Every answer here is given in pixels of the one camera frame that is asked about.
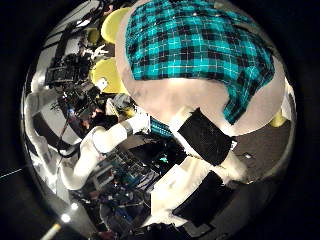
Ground seated person in dark clothes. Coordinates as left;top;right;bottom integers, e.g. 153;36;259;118
79;106;119;133

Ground yellow-green chair with grey cloth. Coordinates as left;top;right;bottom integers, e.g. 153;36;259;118
106;93;138;118

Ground plain yellow chair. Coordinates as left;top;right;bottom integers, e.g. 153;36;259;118
100;7;133;44
87;28;101;46
269;109;288;128

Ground yellow chair with label sticker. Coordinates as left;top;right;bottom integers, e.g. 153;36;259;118
90;57;129;95

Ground teal plaid shirt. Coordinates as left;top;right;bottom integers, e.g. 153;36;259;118
124;0;276;126

